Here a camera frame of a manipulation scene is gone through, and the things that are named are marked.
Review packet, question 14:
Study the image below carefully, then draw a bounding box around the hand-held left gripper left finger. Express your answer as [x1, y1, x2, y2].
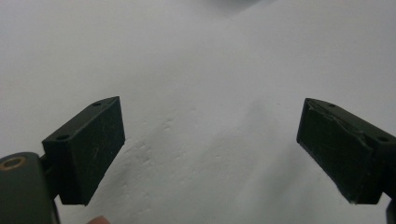
[41, 95, 126, 206]

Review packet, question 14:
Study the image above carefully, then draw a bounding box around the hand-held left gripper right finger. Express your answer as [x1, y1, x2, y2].
[296, 97, 396, 205]

